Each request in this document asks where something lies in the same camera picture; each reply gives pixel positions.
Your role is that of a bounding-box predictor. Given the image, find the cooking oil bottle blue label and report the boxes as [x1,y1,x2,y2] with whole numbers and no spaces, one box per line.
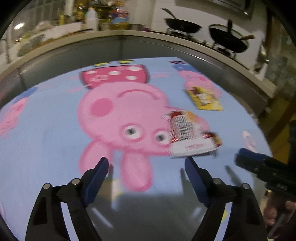
[109,9,130,30]

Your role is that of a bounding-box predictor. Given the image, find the round black grid lid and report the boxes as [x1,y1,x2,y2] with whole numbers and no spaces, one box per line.
[17,34,46,57]

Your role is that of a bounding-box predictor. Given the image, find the steel range hood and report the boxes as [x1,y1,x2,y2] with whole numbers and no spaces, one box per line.
[208,0,256,17]

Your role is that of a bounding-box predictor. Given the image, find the right hand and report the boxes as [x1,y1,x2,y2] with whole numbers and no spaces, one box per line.
[263,191,295,226]

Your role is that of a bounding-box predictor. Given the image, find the blue cartoon pig tablecloth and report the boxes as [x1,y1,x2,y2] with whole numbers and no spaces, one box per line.
[1,57,271,240]

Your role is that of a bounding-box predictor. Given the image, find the black wok with lid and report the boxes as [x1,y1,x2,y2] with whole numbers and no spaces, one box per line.
[209,20,255,53]

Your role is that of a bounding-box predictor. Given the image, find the grey cabinet fronts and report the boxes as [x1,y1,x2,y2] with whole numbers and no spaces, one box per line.
[1,34,275,113]

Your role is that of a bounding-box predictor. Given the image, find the red white snack wrapper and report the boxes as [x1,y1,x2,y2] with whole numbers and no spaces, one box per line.
[165,110,222,158]

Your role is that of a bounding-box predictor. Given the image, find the white plastic jug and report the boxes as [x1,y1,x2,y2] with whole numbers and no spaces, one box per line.
[85,7,98,31]

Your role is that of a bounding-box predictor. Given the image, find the steel pot lid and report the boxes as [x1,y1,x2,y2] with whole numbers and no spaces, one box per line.
[256,41,269,68]

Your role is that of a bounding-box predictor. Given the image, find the yellow snack wrapper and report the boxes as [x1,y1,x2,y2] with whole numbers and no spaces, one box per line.
[185,87,224,111]

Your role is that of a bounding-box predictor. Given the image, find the black frying pan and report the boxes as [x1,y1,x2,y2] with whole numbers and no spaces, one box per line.
[161,8,202,34]

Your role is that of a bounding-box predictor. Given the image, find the black gas stove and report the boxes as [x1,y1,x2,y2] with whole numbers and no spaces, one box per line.
[164,28,250,70]

